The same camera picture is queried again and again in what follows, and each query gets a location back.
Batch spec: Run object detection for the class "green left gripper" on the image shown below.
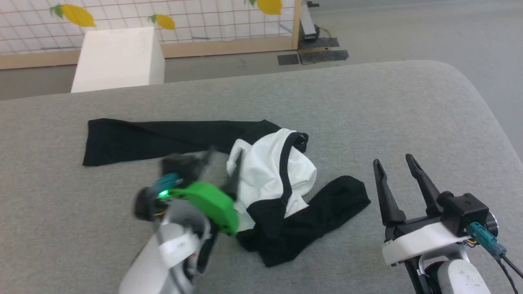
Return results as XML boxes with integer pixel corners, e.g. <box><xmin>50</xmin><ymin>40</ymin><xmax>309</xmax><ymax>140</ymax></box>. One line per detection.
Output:
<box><xmin>169</xmin><ymin>146</ymin><xmax>245</xmax><ymax>235</ymax></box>

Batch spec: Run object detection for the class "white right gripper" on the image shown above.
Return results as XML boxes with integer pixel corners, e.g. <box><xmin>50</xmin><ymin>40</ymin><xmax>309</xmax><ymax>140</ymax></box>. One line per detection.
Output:
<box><xmin>372</xmin><ymin>154</ymin><xmax>471</xmax><ymax>267</ymax></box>

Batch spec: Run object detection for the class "black and white shirt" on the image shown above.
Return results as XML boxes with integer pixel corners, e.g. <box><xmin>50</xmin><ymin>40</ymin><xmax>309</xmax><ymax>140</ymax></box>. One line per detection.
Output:
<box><xmin>83</xmin><ymin>118</ymin><xmax>371</xmax><ymax>268</ymax></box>

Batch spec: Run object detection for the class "grey fabric sofa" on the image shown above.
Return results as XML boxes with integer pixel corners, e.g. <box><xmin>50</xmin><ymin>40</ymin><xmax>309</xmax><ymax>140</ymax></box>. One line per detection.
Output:
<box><xmin>0</xmin><ymin>60</ymin><xmax>523</xmax><ymax>294</ymax></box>

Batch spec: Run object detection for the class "wooden framed grid partition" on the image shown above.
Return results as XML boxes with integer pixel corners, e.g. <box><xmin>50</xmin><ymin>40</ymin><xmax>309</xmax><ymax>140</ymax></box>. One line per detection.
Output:
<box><xmin>0</xmin><ymin>0</ymin><xmax>303</xmax><ymax>70</ymax></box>

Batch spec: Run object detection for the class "white box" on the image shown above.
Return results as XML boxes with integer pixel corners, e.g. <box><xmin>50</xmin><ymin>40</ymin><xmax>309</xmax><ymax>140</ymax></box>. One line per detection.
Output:
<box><xmin>71</xmin><ymin>27</ymin><xmax>165</xmax><ymax>94</ymax></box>

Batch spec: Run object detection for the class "long black floor mat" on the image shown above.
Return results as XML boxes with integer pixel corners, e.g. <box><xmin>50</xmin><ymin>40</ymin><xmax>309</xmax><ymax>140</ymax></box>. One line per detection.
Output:
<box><xmin>298</xmin><ymin>49</ymin><xmax>349</xmax><ymax>65</ymax></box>

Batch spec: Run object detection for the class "yellow lemon decoration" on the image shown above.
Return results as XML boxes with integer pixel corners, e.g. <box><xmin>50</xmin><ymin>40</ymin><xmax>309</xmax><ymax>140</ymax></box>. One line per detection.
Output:
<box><xmin>149</xmin><ymin>14</ymin><xmax>176</xmax><ymax>31</ymax></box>
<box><xmin>248</xmin><ymin>0</ymin><xmax>283</xmax><ymax>16</ymax></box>
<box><xmin>50</xmin><ymin>4</ymin><xmax>97</xmax><ymax>28</ymax></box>

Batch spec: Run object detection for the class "black mat under stand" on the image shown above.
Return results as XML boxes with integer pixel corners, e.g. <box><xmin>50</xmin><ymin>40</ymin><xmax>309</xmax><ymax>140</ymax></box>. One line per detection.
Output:
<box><xmin>297</xmin><ymin>37</ymin><xmax>340</xmax><ymax>50</ymax></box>

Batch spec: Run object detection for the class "metal stand base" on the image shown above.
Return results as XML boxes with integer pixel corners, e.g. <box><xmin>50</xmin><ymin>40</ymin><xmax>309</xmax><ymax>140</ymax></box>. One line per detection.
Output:
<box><xmin>300</xmin><ymin>0</ymin><xmax>320</xmax><ymax>42</ymax></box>

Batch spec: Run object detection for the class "left cable with teal connector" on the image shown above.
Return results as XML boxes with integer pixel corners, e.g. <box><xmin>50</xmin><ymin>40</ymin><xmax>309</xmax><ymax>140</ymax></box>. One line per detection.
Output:
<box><xmin>155</xmin><ymin>173</ymin><xmax>183</xmax><ymax>192</ymax></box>

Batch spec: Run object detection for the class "cable with teal connector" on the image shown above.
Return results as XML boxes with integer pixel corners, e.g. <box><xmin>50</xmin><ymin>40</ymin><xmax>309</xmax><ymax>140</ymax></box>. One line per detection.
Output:
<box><xmin>468</xmin><ymin>223</ymin><xmax>523</xmax><ymax>294</ymax></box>
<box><xmin>155</xmin><ymin>173</ymin><xmax>183</xmax><ymax>192</ymax></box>

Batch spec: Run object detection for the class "right cable with teal connector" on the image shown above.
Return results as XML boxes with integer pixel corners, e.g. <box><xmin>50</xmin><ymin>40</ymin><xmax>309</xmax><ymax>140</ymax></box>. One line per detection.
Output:
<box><xmin>468</xmin><ymin>223</ymin><xmax>523</xmax><ymax>294</ymax></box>

